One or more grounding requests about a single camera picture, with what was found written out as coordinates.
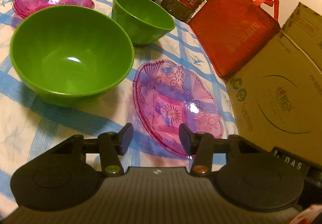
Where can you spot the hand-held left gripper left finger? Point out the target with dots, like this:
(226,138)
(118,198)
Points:
(127,138)

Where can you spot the red fabric tote bag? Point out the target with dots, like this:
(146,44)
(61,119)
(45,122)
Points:
(234,32)

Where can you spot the brown cardboard box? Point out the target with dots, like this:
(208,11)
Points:
(276,93)

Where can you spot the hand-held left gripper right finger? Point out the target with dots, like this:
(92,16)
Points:
(185,138)

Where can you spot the red and white printed item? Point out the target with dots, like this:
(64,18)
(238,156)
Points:
(313,216)

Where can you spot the blue checked white tablecloth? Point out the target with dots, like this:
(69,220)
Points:
(176,45)

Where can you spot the small green plastic bowl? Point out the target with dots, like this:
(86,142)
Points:
(140,12)

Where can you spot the large green plastic bowl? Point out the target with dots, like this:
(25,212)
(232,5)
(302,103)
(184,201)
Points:
(63,37)

